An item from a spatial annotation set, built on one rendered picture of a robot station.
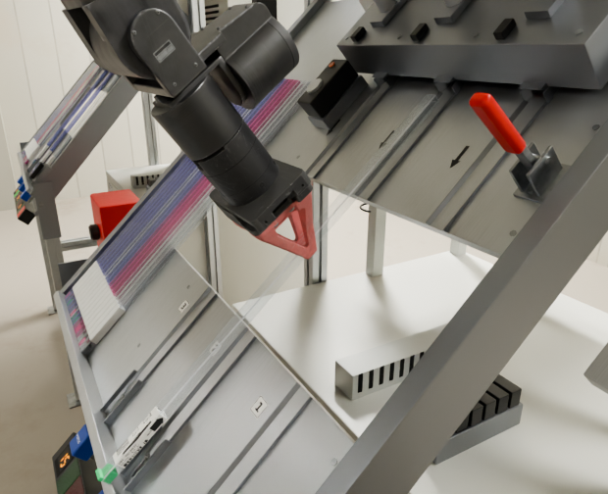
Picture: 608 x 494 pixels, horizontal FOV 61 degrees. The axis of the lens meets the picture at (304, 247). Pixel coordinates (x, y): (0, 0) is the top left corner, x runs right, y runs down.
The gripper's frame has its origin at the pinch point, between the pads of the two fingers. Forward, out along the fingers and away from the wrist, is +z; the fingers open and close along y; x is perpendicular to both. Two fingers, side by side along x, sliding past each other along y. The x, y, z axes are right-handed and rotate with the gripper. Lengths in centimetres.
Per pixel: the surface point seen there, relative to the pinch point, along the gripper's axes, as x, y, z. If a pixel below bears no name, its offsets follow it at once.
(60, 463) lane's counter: 37.0, 14.7, 6.9
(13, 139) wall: 36, 397, 27
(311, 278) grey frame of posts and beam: -7, 49, 43
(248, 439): 16.4, -9.2, 3.4
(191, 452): 21.4, -4.3, 4.0
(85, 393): 28.8, 15.2, 2.9
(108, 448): 28.7, 5.1, 3.7
